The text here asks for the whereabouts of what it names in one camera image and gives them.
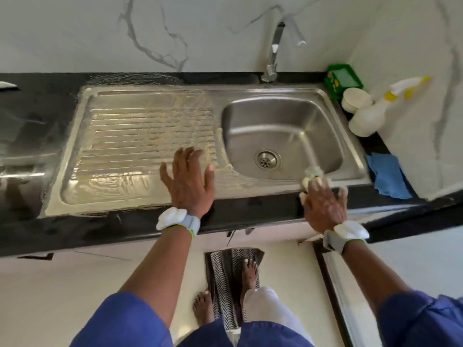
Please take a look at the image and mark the person's left hand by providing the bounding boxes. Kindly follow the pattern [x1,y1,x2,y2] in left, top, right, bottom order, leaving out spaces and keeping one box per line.
[160,147,217,218]

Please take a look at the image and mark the person's right hand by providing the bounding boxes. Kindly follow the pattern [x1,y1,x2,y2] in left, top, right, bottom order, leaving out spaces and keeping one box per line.
[300,177,349,234]

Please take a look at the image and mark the green scrub sponge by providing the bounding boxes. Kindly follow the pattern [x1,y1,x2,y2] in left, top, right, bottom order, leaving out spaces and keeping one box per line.
[302,166,325,191]

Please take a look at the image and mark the stainless steel sink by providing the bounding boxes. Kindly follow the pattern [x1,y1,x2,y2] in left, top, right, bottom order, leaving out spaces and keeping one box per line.
[40,83,373,219]

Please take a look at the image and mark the person's left forearm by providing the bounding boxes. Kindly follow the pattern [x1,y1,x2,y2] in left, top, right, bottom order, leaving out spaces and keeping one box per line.
[119,226,192,328]

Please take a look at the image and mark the person's right forearm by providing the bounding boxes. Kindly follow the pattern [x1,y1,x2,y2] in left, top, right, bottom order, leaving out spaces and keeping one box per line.
[341,240,406,315]

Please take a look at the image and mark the person's right foot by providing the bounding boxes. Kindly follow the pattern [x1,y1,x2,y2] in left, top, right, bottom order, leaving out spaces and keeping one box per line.
[241,258,260,294]

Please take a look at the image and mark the white left wrist tracker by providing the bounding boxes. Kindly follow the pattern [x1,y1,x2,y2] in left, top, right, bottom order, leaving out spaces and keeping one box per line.
[156,206,201,238]

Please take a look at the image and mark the blue cloth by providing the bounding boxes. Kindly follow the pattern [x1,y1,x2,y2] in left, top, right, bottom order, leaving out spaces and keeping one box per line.
[365,152,413,201]

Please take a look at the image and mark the metal drain strainer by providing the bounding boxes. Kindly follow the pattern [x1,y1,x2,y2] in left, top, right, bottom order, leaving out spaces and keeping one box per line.
[255,148,281,171]

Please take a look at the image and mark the striped floor mat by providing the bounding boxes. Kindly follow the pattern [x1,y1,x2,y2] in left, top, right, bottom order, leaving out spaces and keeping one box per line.
[204,247,266,331]

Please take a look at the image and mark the white yellow spray bottle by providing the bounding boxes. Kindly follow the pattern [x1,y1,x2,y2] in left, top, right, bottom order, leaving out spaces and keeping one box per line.
[349,76,434,138]

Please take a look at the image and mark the white bowl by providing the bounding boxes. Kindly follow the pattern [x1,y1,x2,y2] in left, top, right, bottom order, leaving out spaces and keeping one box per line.
[341,87,373,114]

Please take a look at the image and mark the white trousers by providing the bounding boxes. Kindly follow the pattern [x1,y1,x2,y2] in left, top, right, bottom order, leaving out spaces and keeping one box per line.
[241,285,313,347]

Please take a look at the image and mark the green soap tray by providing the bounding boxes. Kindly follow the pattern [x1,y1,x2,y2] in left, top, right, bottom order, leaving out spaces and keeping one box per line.
[323,63,365,104]

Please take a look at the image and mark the chrome faucet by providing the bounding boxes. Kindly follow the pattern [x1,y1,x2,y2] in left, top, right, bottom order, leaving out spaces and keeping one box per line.
[260,21,307,84]

